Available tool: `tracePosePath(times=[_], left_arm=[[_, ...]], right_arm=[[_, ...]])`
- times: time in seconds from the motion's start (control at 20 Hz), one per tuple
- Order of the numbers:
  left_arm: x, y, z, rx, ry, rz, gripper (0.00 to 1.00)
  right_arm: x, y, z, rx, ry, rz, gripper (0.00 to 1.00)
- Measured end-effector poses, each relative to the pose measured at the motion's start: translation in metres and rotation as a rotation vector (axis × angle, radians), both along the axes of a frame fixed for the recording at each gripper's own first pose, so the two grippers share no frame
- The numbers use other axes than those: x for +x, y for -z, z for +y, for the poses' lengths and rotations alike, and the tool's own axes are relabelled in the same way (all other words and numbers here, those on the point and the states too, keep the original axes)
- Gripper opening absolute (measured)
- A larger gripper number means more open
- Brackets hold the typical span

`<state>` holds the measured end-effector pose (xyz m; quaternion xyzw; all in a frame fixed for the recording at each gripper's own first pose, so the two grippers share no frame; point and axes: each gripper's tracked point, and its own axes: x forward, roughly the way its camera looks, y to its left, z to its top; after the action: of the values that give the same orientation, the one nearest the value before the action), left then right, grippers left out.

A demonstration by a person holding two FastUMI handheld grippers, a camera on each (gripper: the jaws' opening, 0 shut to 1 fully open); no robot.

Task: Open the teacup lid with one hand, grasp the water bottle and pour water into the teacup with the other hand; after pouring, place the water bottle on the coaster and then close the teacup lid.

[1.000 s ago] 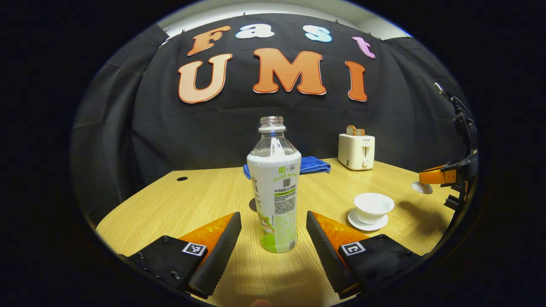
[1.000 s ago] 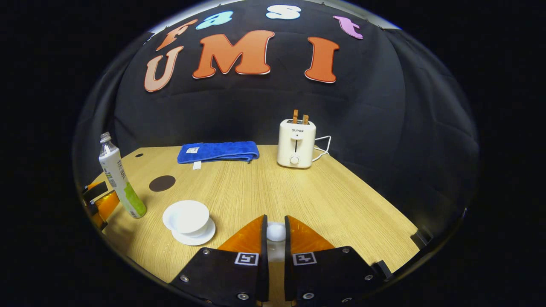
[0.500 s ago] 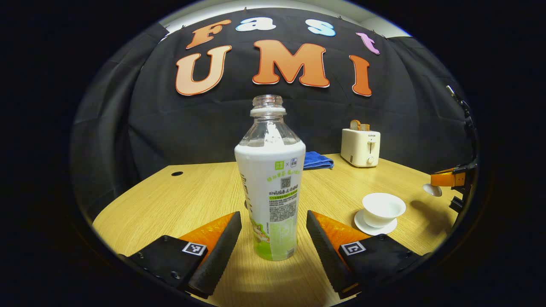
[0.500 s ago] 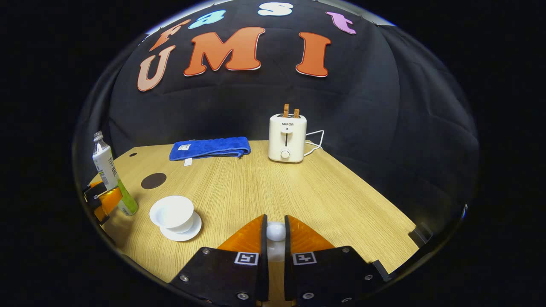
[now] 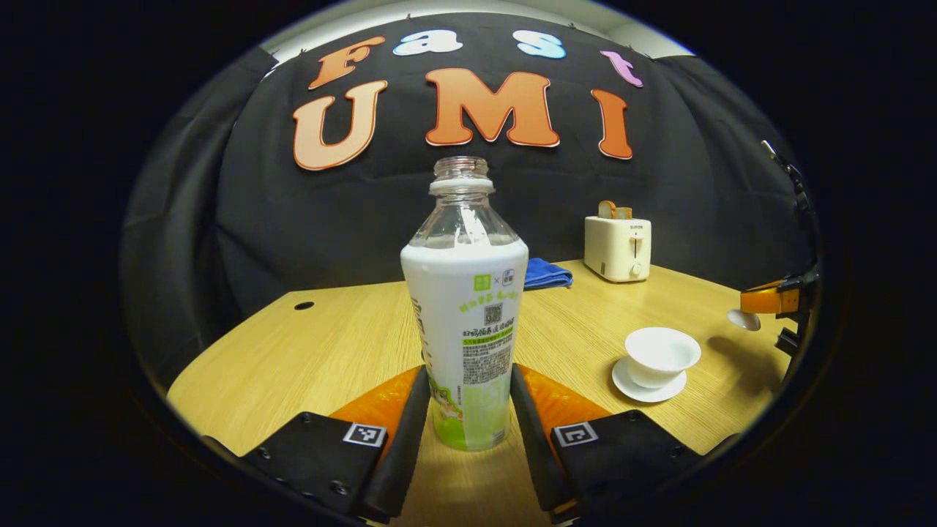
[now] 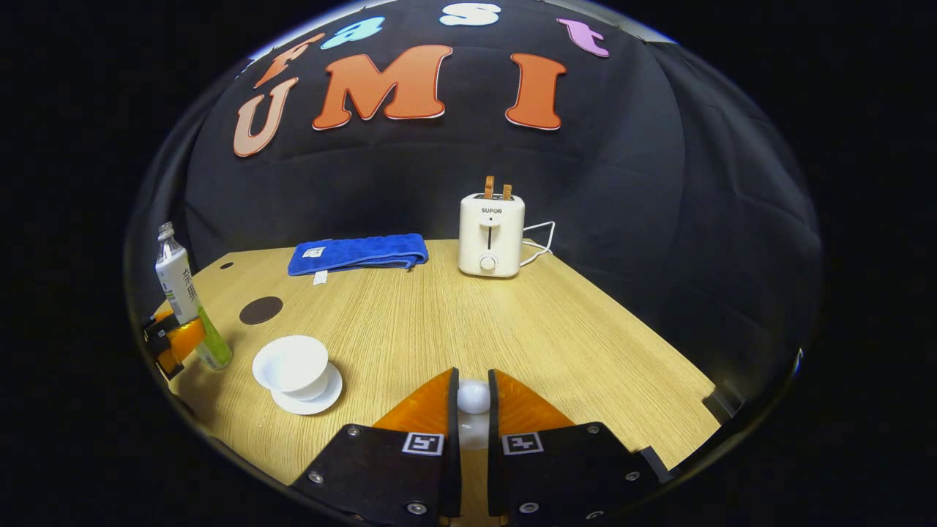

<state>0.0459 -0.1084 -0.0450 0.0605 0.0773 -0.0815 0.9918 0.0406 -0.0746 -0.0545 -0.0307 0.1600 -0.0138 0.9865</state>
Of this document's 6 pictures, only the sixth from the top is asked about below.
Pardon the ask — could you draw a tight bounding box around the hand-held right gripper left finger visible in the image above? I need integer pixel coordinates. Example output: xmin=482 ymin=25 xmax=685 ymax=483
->
xmin=289 ymin=367 xmax=462 ymax=527

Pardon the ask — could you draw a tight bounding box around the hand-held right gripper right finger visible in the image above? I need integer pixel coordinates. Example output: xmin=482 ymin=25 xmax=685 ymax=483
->
xmin=487 ymin=369 xmax=674 ymax=527

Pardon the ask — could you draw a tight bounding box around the clear water bottle green label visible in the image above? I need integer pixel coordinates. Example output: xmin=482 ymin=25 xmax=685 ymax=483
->
xmin=155 ymin=222 xmax=234 ymax=371

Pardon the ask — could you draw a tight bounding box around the dark round coaster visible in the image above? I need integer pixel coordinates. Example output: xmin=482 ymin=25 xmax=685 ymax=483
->
xmin=239 ymin=296 xmax=284 ymax=326

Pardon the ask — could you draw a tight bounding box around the white teacup lid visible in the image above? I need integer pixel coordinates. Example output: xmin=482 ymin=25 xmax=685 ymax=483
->
xmin=457 ymin=379 xmax=491 ymax=450

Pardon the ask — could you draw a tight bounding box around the white teacup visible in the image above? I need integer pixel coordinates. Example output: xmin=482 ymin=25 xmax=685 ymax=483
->
xmin=252 ymin=335 xmax=330 ymax=402

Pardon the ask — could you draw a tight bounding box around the dark table edge clamp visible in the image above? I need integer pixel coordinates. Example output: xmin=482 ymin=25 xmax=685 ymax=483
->
xmin=703 ymin=386 xmax=744 ymax=422

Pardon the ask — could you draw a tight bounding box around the blue folded towel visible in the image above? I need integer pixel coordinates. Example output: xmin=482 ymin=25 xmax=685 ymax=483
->
xmin=288 ymin=233 xmax=429 ymax=285

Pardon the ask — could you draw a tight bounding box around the cream toaster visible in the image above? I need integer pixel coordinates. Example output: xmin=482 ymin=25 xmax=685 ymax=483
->
xmin=459 ymin=193 xmax=526 ymax=278

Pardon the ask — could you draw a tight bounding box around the white toaster cable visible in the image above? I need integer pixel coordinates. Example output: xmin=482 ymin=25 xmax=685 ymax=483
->
xmin=520 ymin=221 xmax=556 ymax=268

